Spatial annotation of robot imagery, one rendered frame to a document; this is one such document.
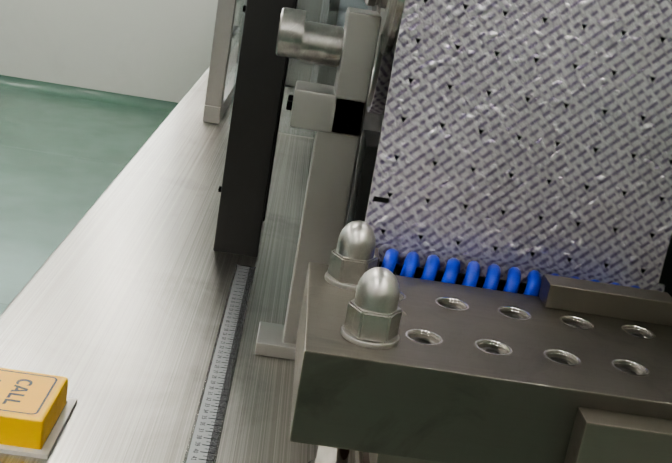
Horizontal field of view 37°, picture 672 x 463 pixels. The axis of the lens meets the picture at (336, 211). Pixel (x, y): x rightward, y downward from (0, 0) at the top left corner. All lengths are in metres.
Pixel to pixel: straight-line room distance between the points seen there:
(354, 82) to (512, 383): 0.31
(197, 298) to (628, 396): 0.49
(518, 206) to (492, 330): 0.14
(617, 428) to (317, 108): 0.36
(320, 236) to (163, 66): 5.61
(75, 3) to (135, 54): 0.47
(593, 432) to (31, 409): 0.37
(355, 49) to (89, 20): 5.71
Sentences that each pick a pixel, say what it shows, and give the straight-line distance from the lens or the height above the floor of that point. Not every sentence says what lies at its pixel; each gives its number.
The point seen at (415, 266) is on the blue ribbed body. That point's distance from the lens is 0.74.
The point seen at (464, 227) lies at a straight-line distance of 0.77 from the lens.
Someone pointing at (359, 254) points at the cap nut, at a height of 1.05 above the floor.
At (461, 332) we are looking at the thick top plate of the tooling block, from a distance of 0.65.
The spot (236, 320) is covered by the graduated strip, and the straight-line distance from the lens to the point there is 0.94.
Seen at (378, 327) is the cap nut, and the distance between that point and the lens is 0.60.
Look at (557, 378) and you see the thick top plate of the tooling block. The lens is 0.62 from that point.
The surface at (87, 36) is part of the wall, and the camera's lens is 6.50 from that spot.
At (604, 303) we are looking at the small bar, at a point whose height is 1.04.
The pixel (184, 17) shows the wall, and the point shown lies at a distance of 6.37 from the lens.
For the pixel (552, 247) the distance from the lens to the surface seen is 0.79.
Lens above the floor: 1.26
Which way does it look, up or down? 16 degrees down
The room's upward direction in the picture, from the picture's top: 10 degrees clockwise
